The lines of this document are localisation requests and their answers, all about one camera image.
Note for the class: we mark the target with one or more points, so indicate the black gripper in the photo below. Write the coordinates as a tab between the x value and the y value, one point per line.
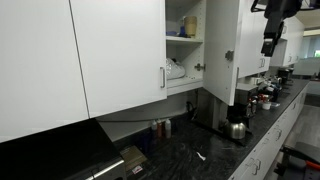
281	10

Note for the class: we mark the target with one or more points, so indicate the white cabinet door with lock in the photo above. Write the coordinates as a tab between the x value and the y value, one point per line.
216	50

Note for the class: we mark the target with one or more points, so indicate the steel cabinet door lock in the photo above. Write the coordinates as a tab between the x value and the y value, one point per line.
229	55

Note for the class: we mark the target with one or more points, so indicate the steel door hinge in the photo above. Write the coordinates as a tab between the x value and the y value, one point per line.
199	67

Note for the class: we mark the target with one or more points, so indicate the white cabinet shelf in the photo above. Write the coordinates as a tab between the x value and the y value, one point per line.
183	40

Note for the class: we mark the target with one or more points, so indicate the white base cabinet drawers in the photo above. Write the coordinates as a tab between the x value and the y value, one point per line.
266	156

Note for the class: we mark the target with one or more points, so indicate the small black coffee machine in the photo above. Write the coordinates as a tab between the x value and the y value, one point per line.
286	76

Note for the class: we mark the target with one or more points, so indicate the grey office partition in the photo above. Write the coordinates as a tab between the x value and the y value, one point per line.
306	68

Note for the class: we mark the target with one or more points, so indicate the blue and white packet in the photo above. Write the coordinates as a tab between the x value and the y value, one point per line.
270	89

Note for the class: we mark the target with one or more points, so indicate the red packet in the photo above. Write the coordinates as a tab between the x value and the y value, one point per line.
263	97

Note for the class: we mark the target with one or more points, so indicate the white plate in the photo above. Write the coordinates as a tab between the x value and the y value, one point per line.
276	105

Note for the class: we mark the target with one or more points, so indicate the white cup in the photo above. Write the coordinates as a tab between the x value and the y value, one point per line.
266	106

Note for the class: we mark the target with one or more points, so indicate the small condiment jars holder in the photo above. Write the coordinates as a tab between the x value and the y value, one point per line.
252	108

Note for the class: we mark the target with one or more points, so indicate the steel and black coffee brewer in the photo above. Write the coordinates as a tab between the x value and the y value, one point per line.
213	113

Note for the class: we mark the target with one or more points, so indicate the steel coffee carafe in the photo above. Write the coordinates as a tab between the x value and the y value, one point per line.
235	130

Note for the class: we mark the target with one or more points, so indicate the white plastic bag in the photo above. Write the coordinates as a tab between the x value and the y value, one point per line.
175	70

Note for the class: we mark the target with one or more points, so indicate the black robot table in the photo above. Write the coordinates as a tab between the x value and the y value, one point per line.
300	150

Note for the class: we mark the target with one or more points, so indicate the white paper scrap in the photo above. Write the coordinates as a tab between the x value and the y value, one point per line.
201	156

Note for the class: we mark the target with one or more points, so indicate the white squeeze bottle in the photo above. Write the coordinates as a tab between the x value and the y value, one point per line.
168	130

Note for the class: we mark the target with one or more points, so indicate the red sauce bottle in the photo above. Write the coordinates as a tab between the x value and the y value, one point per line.
159	130

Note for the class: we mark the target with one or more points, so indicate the dark bottle with white cap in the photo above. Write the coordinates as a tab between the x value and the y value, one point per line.
154	130

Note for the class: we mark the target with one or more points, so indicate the dark blue container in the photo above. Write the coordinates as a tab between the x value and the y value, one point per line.
145	141

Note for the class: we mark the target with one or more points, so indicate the tan cardboard box with label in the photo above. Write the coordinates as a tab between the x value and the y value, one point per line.
133	156

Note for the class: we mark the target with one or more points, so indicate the white distant wall cabinet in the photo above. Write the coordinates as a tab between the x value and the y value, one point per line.
293	40

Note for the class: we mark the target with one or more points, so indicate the white wall cabinet carcass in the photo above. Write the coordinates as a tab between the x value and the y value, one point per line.
180	87

